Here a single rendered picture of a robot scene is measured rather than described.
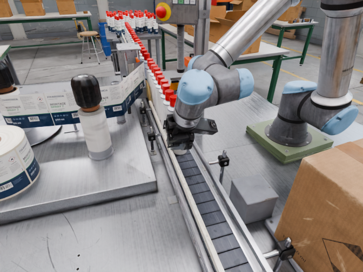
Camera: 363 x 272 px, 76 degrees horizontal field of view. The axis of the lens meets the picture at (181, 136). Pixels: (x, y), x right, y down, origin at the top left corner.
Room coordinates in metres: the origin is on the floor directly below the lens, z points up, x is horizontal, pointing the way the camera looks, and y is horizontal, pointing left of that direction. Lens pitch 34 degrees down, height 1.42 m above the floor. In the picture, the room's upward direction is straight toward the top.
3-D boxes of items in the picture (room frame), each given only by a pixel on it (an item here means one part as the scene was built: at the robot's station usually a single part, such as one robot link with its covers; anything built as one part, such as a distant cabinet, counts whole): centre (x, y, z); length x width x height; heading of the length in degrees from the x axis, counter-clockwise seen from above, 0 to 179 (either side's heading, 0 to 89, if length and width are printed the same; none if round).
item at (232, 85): (0.57, -0.11, 1.20); 0.11 x 0.11 x 0.08; 23
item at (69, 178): (0.84, 0.52, 0.86); 0.80 x 0.67 x 0.05; 16
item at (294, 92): (0.83, -0.45, 1.04); 0.13 x 0.12 x 0.14; 23
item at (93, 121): (0.69, 0.30, 1.03); 0.09 x 0.09 x 0.30
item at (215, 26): (3.02, -0.51, 0.96); 0.53 x 0.45 x 0.37; 114
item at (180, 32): (1.03, 0.00, 1.18); 0.04 x 0.04 x 0.21
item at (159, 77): (0.95, 0.09, 0.98); 0.05 x 0.05 x 0.20
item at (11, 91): (0.84, 0.68, 1.04); 0.09 x 0.09 x 0.29
